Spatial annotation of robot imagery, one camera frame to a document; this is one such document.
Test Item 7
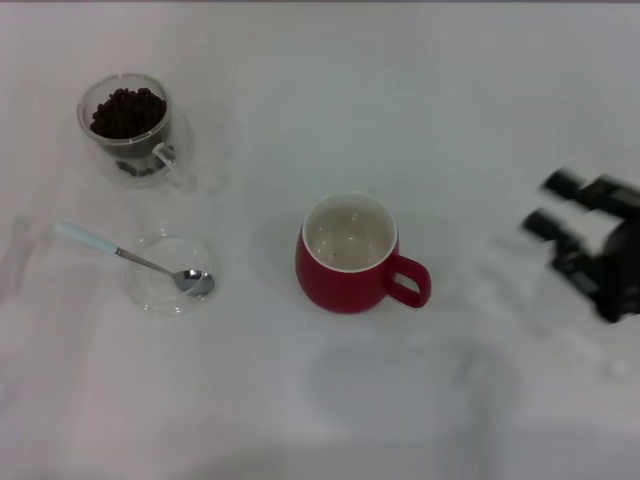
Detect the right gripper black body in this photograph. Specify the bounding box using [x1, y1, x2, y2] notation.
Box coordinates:
[549, 174, 640, 324]

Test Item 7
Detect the red ceramic mug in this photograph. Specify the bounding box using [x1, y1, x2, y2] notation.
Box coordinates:
[294, 192, 432, 315]

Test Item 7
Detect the double-wall glass cup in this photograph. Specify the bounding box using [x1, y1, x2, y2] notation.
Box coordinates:
[76, 72, 197, 194]

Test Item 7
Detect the blue-handled metal spoon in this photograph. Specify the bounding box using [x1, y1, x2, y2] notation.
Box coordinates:
[53, 222, 215, 298]

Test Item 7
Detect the coffee bean pile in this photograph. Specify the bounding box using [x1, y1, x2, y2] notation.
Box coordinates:
[89, 86, 168, 139]

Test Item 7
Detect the clear glass saucer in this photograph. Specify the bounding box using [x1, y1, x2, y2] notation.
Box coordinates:
[127, 228, 221, 318]

